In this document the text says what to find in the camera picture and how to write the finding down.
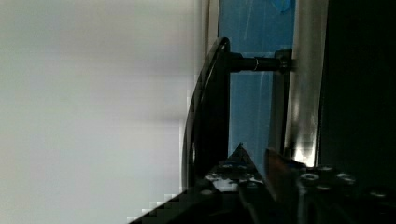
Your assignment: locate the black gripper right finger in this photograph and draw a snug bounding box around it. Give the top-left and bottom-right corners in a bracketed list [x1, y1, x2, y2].
[263, 149, 395, 224]

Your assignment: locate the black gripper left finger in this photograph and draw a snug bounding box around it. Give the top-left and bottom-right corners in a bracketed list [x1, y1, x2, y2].
[128, 146, 275, 224]

